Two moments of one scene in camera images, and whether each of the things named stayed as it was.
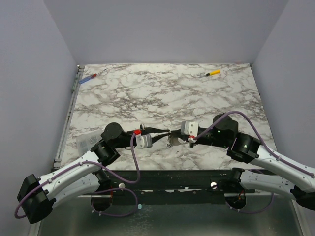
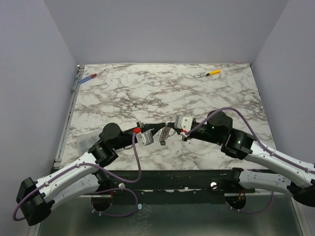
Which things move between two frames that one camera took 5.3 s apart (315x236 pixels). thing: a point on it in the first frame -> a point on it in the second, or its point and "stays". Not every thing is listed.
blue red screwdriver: x=89 y=77 stays
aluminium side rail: x=57 y=163 stays
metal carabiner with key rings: x=172 y=140 -> x=164 y=133
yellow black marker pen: x=213 y=72 stays
